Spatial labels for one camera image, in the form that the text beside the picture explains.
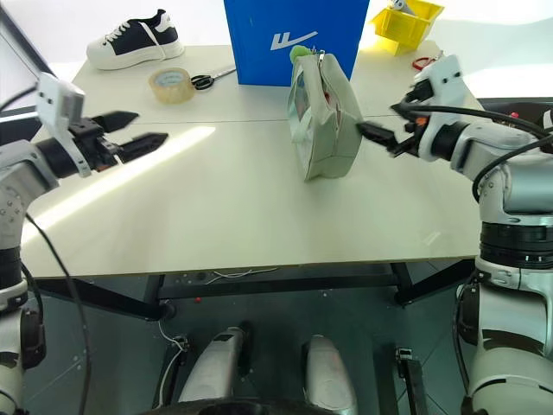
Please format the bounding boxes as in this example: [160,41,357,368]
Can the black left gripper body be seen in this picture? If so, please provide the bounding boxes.
[68,117,126,173]

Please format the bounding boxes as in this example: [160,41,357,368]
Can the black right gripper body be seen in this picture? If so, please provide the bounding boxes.
[388,80,433,159]

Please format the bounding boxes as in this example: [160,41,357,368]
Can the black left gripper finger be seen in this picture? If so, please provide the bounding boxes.
[99,111,140,132]
[115,131,169,164]

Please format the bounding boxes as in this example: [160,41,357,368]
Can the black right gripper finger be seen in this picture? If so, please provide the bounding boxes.
[354,122,406,153]
[390,100,416,120]

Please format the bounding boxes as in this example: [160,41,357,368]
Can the light green zip pouch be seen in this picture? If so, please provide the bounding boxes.
[287,50,364,183]

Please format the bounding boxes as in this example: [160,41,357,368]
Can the clear packing tape roll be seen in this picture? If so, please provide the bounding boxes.
[149,67,195,105]

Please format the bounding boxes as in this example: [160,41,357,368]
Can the white and black sneaker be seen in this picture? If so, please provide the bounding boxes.
[86,8,186,71]

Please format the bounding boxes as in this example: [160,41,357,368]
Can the yellow plastic bin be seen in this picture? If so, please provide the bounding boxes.
[371,0,445,56]

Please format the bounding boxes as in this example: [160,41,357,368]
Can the grey item in bin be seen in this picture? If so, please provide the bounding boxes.
[387,0,418,16]

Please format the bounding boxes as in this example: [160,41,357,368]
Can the dark device with red button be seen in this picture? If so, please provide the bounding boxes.
[478,97,553,133]

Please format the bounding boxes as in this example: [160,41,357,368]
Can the blue cardboard box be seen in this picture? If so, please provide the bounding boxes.
[223,0,371,87]

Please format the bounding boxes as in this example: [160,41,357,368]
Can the silver left robot leg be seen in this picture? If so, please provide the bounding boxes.
[176,326,254,405]

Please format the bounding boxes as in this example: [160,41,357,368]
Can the silver robot leg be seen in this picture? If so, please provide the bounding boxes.
[300,335,359,415]
[176,326,254,405]

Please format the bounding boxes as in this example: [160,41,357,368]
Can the silver right robot leg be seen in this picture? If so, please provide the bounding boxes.
[300,335,359,415]

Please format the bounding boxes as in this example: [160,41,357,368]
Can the red handled pliers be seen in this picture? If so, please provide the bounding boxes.
[410,49,446,70]

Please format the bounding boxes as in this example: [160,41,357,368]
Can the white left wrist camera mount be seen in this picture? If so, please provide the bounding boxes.
[35,72,94,179]

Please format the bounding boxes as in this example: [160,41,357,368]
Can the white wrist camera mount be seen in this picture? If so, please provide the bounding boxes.
[412,54,467,162]
[35,72,94,179]

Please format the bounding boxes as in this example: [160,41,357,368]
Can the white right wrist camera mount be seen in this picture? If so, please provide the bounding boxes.
[412,54,467,162]

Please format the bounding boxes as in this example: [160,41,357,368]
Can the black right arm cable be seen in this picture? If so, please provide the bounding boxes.
[401,101,553,202]

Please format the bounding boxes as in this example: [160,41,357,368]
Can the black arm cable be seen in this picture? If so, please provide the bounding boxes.
[401,101,553,202]
[23,214,94,415]

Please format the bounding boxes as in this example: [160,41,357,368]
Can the black handled scissors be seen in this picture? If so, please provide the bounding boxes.
[189,64,238,92]

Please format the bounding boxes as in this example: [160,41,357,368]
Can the black panel frame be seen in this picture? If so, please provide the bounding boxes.
[0,0,60,118]

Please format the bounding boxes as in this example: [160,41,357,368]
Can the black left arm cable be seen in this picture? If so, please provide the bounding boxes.
[23,214,94,415]

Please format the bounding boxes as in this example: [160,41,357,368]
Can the thin white wire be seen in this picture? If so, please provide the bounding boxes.
[206,266,281,284]

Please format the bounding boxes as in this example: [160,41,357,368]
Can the black table frame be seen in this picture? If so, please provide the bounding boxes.
[34,259,476,323]

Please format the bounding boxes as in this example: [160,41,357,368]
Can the white floor cable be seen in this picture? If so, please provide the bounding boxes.
[156,318,188,407]

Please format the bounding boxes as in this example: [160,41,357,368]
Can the black floor bracket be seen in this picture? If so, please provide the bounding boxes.
[393,345,436,415]

